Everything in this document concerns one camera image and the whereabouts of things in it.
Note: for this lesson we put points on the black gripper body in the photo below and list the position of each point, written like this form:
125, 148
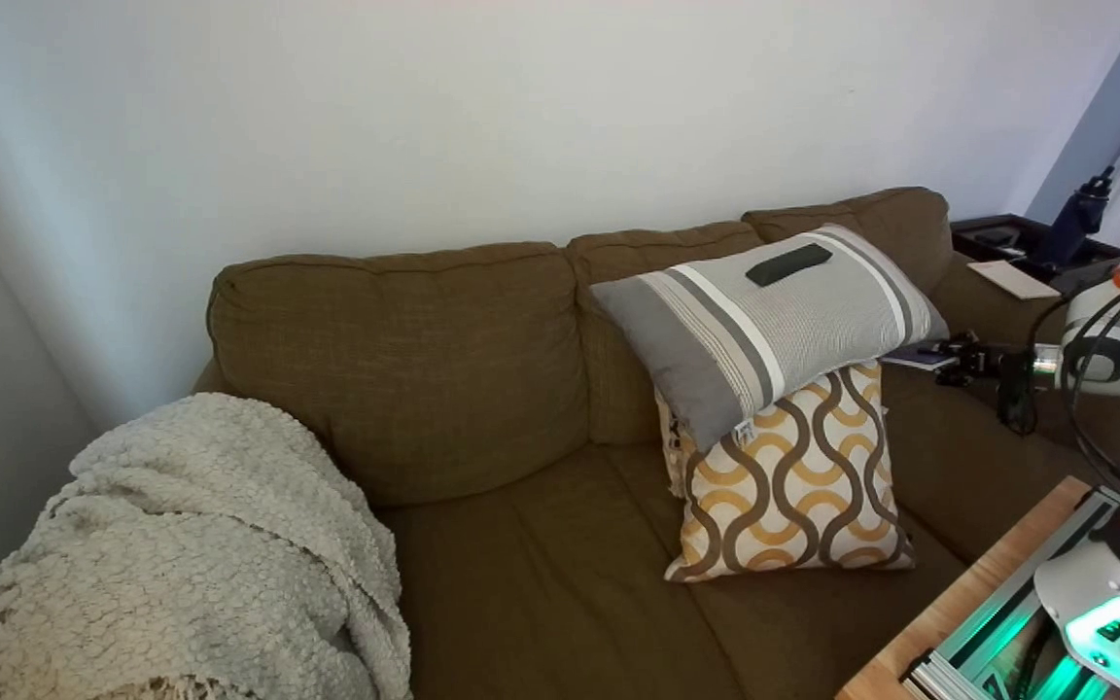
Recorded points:
1005, 363

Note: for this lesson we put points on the grey striped pillow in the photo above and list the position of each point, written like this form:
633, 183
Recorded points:
769, 332

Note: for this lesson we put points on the yellow brown wave-pattern pillow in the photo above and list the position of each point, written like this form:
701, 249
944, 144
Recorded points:
795, 490

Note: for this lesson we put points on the white flat box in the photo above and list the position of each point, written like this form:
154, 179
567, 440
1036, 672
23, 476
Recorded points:
1018, 278

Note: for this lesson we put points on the dark side table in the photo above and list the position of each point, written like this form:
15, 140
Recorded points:
1010, 239

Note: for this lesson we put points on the blue black bottle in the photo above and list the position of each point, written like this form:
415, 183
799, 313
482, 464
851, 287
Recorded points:
1087, 208

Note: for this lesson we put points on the wooden table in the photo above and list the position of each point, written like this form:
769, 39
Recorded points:
963, 604

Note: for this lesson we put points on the brown fabric sofa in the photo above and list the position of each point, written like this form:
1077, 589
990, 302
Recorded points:
456, 376

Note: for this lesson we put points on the grey knit blanket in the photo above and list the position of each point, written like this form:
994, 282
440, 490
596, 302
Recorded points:
186, 556

